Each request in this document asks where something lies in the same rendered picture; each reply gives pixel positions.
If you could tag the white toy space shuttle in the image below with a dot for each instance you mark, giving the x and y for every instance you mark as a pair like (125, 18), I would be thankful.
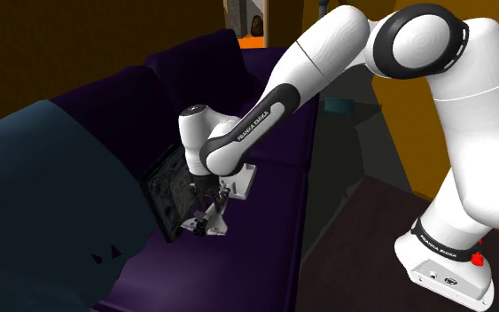
(214, 224)

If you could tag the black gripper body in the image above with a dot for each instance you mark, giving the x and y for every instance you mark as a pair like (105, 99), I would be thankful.
(203, 180)

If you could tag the dark purple sofa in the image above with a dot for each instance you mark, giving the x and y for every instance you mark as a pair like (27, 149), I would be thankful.
(249, 259)

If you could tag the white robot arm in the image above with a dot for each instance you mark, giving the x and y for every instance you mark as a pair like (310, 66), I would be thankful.
(469, 142)

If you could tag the dark robot stand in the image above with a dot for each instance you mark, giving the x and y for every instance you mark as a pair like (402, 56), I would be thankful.
(352, 259)

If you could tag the dark teal blanket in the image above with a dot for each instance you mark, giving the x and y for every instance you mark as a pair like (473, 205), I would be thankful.
(46, 207)

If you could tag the doorway with pale frame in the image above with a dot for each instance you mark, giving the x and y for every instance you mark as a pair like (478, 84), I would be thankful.
(244, 21)

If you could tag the black tablet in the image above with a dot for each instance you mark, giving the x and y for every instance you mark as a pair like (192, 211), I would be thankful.
(168, 190)

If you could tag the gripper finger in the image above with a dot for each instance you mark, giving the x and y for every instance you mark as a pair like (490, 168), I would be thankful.
(195, 195)
(220, 201)

